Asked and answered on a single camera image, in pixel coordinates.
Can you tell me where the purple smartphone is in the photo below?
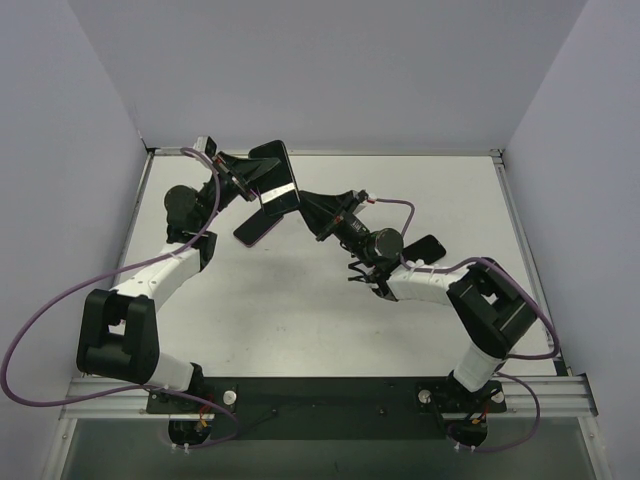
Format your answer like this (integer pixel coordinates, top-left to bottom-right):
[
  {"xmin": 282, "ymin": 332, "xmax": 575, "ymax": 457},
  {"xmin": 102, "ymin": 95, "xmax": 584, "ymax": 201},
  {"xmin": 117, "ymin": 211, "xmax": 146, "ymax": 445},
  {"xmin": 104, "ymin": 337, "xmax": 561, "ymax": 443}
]
[{"xmin": 233, "ymin": 209, "xmax": 284, "ymax": 248}]

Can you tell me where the black phone case with phone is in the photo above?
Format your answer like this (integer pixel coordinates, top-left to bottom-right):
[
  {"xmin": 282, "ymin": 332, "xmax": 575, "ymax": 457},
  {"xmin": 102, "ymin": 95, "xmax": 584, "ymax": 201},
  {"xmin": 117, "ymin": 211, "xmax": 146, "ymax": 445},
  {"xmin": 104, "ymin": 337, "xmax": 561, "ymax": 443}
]
[{"xmin": 402, "ymin": 234, "xmax": 447, "ymax": 264}]

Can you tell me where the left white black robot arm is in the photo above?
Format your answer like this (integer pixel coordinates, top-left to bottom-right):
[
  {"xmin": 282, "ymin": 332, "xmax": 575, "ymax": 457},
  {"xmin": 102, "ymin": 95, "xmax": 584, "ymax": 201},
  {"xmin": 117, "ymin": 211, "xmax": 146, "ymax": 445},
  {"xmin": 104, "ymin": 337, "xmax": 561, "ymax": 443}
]
[{"xmin": 76, "ymin": 148, "xmax": 291, "ymax": 412}]

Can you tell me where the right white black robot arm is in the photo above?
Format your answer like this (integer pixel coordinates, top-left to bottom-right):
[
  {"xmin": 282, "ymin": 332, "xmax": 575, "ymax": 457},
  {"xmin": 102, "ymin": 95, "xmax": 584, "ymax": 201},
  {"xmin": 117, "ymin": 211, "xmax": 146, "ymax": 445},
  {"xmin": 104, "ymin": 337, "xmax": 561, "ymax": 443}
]
[{"xmin": 299, "ymin": 190, "xmax": 537, "ymax": 393}]

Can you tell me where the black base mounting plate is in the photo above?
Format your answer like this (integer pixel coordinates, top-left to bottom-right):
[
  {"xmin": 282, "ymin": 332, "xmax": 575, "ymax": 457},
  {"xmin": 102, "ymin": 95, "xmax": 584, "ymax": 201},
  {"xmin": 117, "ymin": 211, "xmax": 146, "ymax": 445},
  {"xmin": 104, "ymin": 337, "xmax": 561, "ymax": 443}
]
[{"xmin": 146, "ymin": 377, "xmax": 507, "ymax": 440}]

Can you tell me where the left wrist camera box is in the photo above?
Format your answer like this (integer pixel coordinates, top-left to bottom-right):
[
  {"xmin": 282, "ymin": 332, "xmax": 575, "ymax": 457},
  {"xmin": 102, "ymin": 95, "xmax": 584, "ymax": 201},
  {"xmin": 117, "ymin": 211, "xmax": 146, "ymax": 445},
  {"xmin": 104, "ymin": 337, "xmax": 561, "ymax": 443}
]
[{"xmin": 193, "ymin": 135, "xmax": 218, "ymax": 159}]

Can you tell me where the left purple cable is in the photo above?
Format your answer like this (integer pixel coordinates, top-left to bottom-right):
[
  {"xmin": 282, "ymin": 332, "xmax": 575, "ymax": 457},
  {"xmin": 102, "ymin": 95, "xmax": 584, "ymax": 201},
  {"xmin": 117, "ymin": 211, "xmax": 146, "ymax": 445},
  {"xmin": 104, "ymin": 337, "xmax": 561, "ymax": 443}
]
[{"xmin": 0, "ymin": 146, "xmax": 241, "ymax": 449}]

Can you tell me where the purple cable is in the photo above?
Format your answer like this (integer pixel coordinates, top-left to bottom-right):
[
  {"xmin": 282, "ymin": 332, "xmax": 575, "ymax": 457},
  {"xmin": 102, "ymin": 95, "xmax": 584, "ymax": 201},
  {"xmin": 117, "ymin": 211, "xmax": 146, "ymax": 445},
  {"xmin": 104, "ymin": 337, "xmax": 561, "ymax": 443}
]
[
  {"xmin": 374, "ymin": 198, "xmax": 561, "ymax": 454},
  {"xmin": 0, "ymin": 146, "xmax": 241, "ymax": 449}
]

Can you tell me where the aluminium front rail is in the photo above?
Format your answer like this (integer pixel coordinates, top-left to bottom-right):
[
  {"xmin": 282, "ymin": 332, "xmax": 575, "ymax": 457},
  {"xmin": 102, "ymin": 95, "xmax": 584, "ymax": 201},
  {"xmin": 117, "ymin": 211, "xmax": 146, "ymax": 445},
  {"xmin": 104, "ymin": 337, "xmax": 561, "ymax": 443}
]
[{"xmin": 501, "ymin": 375, "xmax": 599, "ymax": 418}]

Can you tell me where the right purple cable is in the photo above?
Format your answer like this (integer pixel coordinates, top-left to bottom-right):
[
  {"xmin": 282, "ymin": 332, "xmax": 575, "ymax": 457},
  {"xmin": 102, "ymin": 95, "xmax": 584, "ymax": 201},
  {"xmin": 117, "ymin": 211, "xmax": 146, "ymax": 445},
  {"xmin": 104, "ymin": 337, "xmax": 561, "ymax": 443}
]
[{"xmin": 374, "ymin": 198, "xmax": 561, "ymax": 454}]

